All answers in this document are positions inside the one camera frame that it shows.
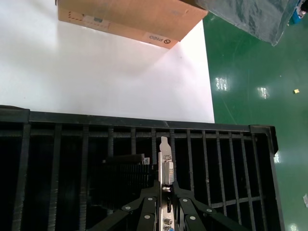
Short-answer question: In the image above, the black slotted plastic container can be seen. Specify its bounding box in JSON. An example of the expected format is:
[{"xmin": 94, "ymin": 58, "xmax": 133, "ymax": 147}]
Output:
[{"xmin": 0, "ymin": 105, "xmax": 289, "ymax": 231}]

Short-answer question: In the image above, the graphics card with silver bracket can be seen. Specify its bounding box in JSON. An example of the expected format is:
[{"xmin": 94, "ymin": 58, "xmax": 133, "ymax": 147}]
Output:
[{"xmin": 89, "ymin": 136, "xmax": 178, "ymax": 231}]

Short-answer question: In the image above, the grey antistatic bag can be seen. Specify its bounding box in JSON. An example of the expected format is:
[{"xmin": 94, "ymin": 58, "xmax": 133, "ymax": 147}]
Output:
[{"xmin": 194, "ymin": 0, "xmax": 299, "ymax": 47}]

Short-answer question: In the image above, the brown cardboard box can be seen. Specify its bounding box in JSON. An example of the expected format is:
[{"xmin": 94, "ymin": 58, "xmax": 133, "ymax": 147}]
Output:
[{"xmin": 54, "ymin": 0, "xmax": 209, "ymax": 51}]

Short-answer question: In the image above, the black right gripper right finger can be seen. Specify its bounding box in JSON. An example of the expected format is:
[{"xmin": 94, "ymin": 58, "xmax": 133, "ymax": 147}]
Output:
[{"xmin": 172, "ymin": 181, "xmax": 246, "ymax": 231}]

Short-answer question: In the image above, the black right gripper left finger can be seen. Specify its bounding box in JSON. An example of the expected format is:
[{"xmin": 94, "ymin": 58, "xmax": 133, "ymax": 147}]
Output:
[{"xmin": 91, "ymin": 180, "xmax": 161, "ymax": 231}]

